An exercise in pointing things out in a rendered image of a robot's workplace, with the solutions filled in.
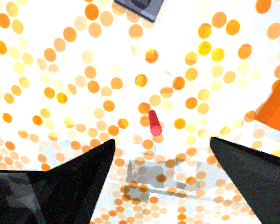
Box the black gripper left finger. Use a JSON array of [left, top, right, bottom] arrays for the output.
[[0, 139, 116, 224]]

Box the red peg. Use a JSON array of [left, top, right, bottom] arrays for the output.
[[148, 110, 162, 136]]

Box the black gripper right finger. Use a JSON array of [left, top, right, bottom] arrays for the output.
[[209, 137, 280, 224]]

